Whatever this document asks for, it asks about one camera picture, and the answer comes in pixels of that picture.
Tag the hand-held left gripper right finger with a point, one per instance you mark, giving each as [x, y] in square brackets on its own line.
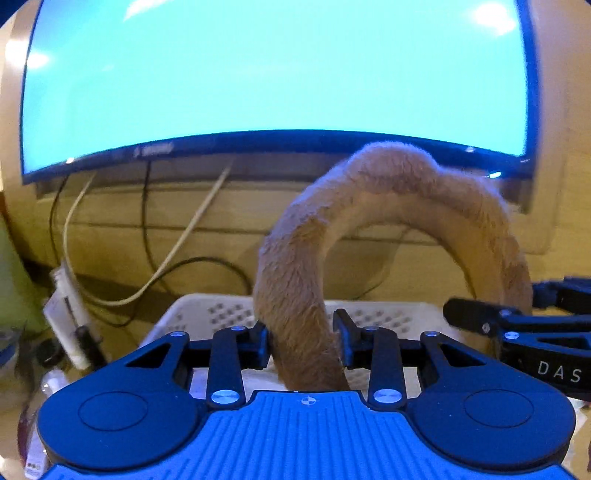
[344, 336]

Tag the white power strip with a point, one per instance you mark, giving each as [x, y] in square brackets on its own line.
[67, 314]

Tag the black framed monitor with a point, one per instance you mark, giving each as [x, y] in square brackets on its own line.
[277, 69]

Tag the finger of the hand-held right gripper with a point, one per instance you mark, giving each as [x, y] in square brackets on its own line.
[480, 316]
[565, 291]

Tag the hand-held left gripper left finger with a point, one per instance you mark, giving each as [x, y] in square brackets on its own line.
[262, 342]

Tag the wooden desktop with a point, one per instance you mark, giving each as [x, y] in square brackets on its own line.
[152, 295]

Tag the green translucent object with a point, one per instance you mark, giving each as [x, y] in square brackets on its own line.
[18, 277]

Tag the white perforated plastic basket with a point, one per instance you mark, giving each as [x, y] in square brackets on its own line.
[217, 314]

